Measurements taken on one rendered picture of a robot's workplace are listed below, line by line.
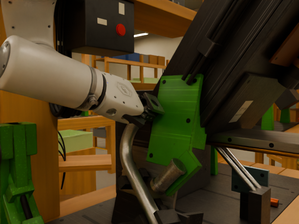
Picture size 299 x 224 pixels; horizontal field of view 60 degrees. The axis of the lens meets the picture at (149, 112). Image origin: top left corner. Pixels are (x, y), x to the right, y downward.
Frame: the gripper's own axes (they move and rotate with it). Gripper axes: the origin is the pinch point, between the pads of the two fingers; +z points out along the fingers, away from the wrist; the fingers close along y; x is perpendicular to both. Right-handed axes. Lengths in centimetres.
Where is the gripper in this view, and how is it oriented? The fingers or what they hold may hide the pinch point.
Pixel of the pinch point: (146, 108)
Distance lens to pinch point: 60.5
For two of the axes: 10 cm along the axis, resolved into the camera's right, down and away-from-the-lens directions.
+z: 6.6, 2.2, 7.2
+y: -3.9, -7.2, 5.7
